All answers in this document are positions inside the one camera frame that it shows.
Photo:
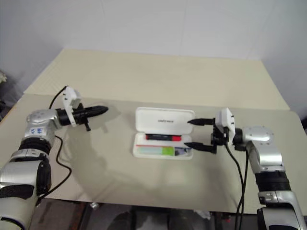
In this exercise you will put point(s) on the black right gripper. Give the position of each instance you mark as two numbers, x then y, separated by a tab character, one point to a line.
218	136

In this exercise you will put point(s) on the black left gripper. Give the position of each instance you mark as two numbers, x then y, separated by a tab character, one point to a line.
80	113

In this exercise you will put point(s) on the small eraser with blue sleeve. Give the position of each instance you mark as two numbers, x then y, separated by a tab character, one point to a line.
181	151

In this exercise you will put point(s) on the black marker with red cap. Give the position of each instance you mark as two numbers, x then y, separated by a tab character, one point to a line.
158	137

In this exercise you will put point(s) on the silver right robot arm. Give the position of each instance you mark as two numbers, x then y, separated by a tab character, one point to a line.
263	153

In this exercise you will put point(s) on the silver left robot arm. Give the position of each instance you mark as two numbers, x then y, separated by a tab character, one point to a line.
38	119

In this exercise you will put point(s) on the white plastic pencil case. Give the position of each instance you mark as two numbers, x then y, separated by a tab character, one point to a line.
163	115

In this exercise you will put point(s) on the dark table leg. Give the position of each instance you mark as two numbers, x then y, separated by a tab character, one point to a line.
85	218

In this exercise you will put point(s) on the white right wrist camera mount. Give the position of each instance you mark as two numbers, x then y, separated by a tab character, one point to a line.
224	118

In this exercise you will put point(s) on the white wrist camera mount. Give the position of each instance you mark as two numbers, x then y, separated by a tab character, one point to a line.
70	95
224	118

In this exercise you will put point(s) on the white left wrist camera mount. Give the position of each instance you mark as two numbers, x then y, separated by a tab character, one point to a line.
70	95

